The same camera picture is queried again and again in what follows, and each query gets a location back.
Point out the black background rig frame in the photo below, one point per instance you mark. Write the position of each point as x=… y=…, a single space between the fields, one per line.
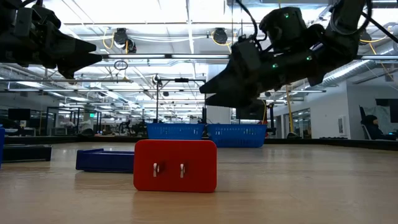
x=182 y=80

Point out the black aluminium table frame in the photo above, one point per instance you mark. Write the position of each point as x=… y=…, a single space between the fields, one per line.
x=77 y=140

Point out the silver ceiling air duct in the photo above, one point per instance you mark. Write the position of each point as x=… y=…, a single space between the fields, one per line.
x=348 y=74

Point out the person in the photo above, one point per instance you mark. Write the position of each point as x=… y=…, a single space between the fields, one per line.
x=373 y=127

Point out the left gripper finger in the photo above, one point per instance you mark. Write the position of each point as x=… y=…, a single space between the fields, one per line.
x=73 y=46
x=74 y=63

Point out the navy device with screen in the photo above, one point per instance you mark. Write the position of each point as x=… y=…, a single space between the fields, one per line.
x=102 y=160

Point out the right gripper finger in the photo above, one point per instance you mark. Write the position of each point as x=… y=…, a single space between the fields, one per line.
x=233 y=100
x=224 y=82

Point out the small distant black monitor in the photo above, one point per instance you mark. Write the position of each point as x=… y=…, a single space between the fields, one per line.
x=18 y=114

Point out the black wall screen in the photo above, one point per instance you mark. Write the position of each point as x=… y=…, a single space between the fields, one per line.
x=393 y=109

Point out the red wall charger block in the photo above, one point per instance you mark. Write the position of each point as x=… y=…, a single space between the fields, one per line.
x=174 y=177

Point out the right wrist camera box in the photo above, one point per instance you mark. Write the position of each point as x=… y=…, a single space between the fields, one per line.
x=247 y=54

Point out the black box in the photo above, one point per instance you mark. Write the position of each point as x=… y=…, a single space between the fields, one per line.
x=26 y=153

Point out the white wall panel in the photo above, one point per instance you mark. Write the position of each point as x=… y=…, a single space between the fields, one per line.
x=341 y=125

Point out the office chair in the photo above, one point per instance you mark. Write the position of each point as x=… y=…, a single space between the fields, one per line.
x=362 y=116

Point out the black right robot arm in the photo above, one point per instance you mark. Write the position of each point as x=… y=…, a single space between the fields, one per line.
x=342 y=31

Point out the blue plastic mesh basket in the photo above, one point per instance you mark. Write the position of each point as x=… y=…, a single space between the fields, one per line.
x=236 y=135
x=174 y=130

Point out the black dome base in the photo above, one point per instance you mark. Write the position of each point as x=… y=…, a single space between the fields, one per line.
x=293 y=135

